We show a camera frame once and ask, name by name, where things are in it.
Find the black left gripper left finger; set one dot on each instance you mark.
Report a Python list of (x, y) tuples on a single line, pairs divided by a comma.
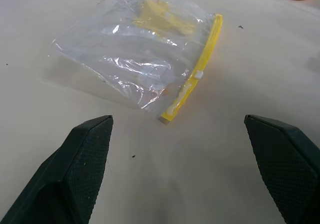
[(72, 174)]

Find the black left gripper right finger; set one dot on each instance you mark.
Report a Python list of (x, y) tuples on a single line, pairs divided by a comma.
[(285, 169)]

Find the clear yellow-zip plastic bag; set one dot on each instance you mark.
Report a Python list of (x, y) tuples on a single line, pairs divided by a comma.
[(140, 57)]

